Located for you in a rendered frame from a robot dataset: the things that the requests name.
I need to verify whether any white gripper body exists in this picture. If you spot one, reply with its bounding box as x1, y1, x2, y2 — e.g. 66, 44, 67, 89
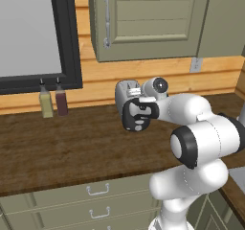
138, 95, 157, 104

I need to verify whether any silver and black toaster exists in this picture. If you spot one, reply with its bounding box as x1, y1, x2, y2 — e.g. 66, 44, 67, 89
114, 79, 161, 133

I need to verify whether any dark red bottle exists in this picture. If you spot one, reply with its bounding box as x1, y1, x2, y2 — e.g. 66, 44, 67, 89
55, 77, 70, 117

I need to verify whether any yellow-green bottle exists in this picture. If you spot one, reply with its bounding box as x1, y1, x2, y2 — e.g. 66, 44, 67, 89
38, 78, 55, 119

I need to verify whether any olive green cupboard side panel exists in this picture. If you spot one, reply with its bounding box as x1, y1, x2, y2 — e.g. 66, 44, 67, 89
196, 0, 245, 58

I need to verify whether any grey sink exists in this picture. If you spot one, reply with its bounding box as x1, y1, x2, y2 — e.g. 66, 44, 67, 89
228, 167, 245, 194

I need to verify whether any olive green drawer front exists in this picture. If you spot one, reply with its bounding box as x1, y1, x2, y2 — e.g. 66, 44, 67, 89
31, 173, 161, 217
33, 197, 162, 230

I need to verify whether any black framed window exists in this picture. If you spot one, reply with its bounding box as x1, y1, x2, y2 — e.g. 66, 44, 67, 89
0, 0, 84, 96

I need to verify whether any olive green base cupboard door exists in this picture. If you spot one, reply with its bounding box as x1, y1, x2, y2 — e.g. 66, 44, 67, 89
187, 190, 245, 230

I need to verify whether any grey wall socket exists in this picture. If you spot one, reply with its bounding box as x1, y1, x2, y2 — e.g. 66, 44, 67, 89
189, 57, 204, 74

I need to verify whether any silver cupboard door handle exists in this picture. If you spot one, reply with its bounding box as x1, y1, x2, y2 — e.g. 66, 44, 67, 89
100, 0, 112, 50

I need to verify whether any silver drawer handle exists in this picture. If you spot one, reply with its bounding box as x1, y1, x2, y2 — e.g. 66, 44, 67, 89
88, 206, 112, 220
85, 182, 111, 197

